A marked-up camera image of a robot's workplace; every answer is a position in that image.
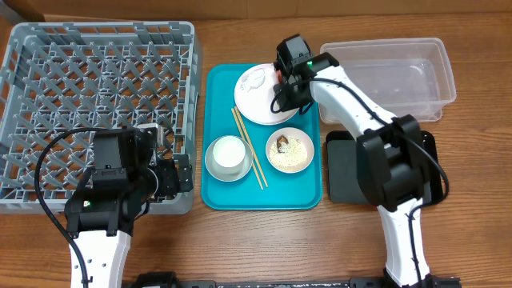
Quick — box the white tissue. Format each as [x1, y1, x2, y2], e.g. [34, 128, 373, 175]
[240, 69, 266, 91]

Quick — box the brown food scrap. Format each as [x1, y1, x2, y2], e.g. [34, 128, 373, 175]
[276, 135, 289, 154]

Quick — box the grey bowl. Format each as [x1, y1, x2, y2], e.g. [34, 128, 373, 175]
[205, 136, 251, 182]

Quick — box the white paper cup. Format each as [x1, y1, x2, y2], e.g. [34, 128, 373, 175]
[213, 135, 246, 168]

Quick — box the red snack wrapper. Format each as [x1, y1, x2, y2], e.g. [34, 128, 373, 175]
[275, 70, 282, 84]

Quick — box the white rice pile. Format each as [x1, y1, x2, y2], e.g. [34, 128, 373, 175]
[269, 136, 307, 171]

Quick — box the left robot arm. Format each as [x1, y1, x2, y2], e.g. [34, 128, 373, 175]
[65, 124, 194, 287]

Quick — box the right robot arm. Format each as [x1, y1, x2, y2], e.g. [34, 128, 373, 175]
[270, 53, 447, 287]

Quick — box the grey dishwasher rack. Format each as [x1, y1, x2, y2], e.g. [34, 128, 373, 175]
[1, 21, 202, 214]

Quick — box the large white plate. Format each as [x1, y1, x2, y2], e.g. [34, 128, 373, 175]
[234, 63, 298, 126]

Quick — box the wooden chopstick right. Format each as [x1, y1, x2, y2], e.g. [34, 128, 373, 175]
[232, 106, 269, 190]

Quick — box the wooden chopstick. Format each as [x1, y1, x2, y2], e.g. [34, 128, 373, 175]
[231, 108, 264, 190]
[232, 106, 269, 190]

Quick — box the wooden chopstick left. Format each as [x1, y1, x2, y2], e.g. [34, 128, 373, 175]
[231, 108, 264, 190]

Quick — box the teal serving tray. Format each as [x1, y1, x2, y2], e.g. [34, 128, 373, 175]
[201, 63, 323, 210]

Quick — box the black tray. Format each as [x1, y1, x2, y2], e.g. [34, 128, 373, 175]
[326, 130, 443, 205]

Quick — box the clear plastic bin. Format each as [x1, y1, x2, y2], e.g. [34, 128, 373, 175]
[320, 38, 457, 122]

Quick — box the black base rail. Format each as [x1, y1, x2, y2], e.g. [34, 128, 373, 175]
[123, 271, 461, 288]

